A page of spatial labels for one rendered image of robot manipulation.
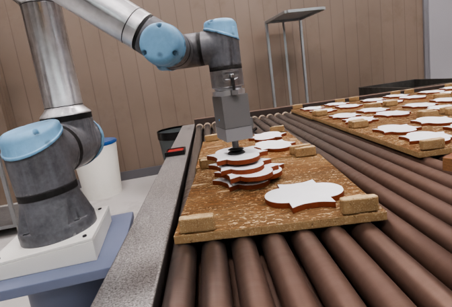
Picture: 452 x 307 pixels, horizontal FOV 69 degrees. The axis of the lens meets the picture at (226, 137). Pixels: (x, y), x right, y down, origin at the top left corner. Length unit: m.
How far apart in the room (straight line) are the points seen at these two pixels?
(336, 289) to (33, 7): 0.79
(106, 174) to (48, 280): 3.37
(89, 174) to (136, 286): 3.56
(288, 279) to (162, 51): 0.41
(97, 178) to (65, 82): 3.22
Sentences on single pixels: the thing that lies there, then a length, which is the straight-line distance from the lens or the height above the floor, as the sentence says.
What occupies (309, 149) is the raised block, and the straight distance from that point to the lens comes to 0.94.
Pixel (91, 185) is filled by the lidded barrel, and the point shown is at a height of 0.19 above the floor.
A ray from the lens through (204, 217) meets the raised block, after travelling 0.55.
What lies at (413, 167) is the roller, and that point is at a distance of 0.90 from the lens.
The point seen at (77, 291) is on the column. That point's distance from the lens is 0.78.
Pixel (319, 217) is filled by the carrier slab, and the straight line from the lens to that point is 0.57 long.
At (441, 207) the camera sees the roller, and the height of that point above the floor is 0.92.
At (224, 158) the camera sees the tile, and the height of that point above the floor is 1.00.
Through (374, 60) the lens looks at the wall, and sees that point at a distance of 5.55.
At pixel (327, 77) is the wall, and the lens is 5.14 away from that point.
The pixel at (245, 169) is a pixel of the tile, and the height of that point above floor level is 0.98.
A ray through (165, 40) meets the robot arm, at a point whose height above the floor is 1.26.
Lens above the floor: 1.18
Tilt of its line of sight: 10 degrees down
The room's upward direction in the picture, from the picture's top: 8 degrees counter-clockwise
